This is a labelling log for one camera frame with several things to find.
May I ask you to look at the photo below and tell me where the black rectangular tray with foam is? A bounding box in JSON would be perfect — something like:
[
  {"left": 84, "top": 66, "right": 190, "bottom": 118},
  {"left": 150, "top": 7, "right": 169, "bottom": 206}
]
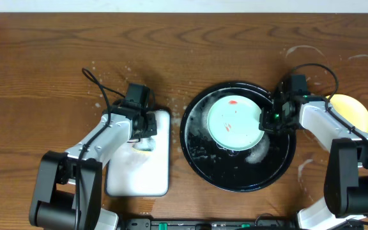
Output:
[{"left": 105, "top": 110, "right": 171, "bottom": 197}]

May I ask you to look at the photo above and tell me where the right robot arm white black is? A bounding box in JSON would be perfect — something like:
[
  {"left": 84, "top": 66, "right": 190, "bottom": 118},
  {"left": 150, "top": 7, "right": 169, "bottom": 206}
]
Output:
[{"left": 259, "top": 95, "right": 368, "bottom": 229}]

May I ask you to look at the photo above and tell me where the green yellow foamy sponge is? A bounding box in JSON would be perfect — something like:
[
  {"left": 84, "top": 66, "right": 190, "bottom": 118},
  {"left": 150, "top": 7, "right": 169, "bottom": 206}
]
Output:
[{"left": 132, "top": 137, "right": 156, "bottom": 155}]

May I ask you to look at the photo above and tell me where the round black tray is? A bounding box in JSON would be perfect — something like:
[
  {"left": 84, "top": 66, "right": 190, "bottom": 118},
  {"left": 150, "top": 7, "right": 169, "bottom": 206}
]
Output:
[{"left": 180, "top": 81, "right": 296, "bottom": 192}]

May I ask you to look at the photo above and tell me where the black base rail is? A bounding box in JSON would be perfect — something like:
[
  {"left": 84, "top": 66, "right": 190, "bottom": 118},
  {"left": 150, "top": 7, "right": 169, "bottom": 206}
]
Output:
[{"left": 116, "top": 213, "right": 300, "bottom": 230}]

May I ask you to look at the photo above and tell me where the yellow plate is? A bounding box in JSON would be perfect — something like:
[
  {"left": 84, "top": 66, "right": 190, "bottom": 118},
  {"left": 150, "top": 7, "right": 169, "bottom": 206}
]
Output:
[{"left": 330, "top": 94, "right": 368, "bottom": 133}]

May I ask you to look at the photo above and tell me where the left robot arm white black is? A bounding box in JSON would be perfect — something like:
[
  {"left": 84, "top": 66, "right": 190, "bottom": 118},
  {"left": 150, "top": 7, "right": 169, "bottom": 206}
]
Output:
[{"left": 29, "top": 107, "right": 157, "bottom": 229}]

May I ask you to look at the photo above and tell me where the mint green plate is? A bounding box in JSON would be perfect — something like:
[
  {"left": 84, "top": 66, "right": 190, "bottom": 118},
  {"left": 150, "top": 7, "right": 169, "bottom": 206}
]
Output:
[{"left": 206, "top": 95, "right": 264, "bottom": 151}]

